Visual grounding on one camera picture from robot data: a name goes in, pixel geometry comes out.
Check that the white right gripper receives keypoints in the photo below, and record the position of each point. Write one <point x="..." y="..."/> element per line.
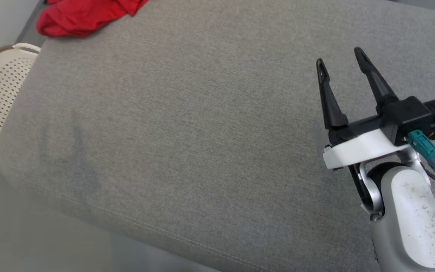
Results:
<point x="361" y="147"/>

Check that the plain red garment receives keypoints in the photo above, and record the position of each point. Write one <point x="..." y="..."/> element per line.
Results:
<point x="85" y="15"/>

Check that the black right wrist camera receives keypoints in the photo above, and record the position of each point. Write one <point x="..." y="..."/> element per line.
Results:
<point x="417" y="115"/>

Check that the teal right camera connector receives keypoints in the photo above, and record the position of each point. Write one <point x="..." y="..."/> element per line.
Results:
<point x="425" y="147"/>

